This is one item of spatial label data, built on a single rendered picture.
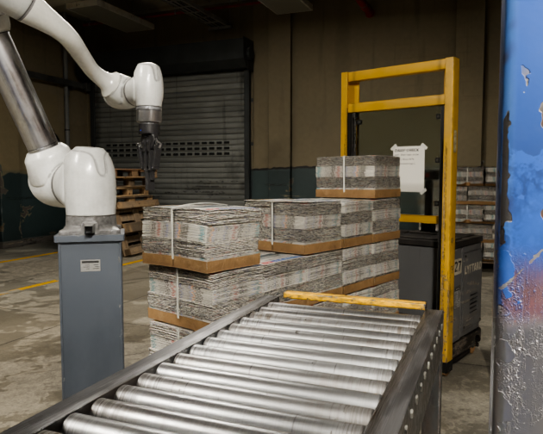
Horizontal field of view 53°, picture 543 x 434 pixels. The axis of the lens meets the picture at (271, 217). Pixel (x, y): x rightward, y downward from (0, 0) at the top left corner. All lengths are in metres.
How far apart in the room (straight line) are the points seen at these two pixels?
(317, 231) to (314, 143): 6.80
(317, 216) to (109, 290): 1.06
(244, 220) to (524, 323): 1.93
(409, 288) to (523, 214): 3.45
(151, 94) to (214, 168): 7.93
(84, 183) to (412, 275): 2.36
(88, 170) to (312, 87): 7.76
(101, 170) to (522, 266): 1.67
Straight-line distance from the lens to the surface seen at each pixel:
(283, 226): 2.48
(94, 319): 1.82
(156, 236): 2.16
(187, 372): 1.13
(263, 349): 1.26
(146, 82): 2.00
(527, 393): 0.19
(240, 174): 9.66
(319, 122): 9.24
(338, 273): 2.65
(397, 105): 3.47
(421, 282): 3.58
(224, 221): 1.99
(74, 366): 1.87
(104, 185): 1.79
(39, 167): 1.95
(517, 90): 0.18
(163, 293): 2.22
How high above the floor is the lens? 1.18
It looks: 4 degrees down
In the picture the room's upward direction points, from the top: straight up
